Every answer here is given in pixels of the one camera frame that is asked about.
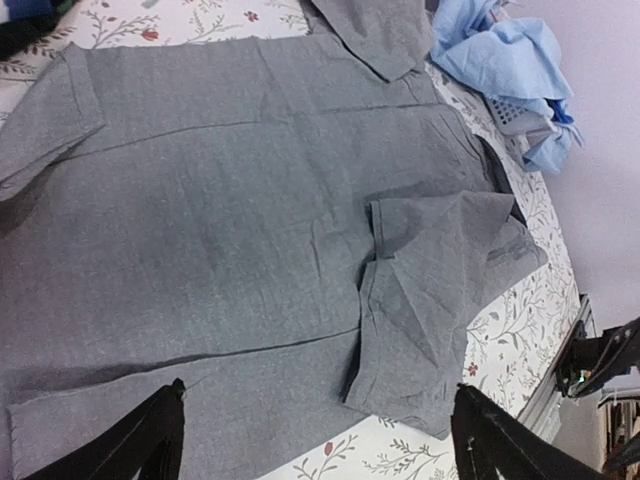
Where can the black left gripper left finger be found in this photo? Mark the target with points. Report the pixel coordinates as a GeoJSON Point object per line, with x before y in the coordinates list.
{"type": "Point", "coordinates": [147, 443]}

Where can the white plastic laundry basket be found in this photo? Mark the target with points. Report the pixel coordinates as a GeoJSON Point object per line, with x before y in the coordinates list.
{"type": "Point", "coordinates": [514, 120]}

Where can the floral patterned table cloth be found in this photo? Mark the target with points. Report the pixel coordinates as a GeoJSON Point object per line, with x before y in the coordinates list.
{"type": "Point", "coordinates": [511, 344]}

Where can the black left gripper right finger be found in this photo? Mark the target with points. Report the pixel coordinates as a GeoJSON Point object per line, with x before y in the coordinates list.
{"type": "Point", "coordinates": [491, 444]}

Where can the grey button-up shirt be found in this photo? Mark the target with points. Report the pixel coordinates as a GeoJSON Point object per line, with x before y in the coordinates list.
{"type": "Point", "coordinates": [299, 229]}

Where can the dark green plaid garment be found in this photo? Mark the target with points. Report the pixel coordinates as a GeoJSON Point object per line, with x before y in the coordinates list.
{"type": "Point", "coordinates": [24, 22]}

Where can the aluminium front rail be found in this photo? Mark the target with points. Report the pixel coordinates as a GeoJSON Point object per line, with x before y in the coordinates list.
{"type": "Point", "coordinates": [541, 414]}

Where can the light blue shirt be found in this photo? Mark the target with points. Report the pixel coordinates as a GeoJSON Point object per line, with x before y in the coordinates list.
{"type": "Point", "coordinates": [515, 60]}

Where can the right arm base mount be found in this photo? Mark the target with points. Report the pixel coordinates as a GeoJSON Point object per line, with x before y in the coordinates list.
{"type": "Point", "coordinates": [597, 360]}

